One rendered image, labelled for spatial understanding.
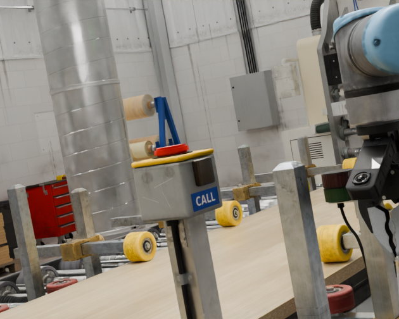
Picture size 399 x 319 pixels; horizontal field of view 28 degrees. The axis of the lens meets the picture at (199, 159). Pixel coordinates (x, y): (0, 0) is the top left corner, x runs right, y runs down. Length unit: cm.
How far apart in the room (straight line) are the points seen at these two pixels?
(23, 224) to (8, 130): 809
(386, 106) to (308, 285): 28
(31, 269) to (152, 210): 130
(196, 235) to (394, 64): 36
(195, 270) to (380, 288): 54
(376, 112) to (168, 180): 42
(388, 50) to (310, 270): 32
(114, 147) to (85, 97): 39
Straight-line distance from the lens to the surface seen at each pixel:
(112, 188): 535
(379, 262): 137
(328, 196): 137
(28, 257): 218
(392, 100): 120
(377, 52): 107
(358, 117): 120
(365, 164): 118
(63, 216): 963
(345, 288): 148
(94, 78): 535
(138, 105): 857
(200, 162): 88
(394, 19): 107
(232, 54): 1198
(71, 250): 228
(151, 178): 89
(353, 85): 120
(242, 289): 163
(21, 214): 217
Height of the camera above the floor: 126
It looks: 3 degrees down
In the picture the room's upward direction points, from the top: 10 degrees counter-clockwise
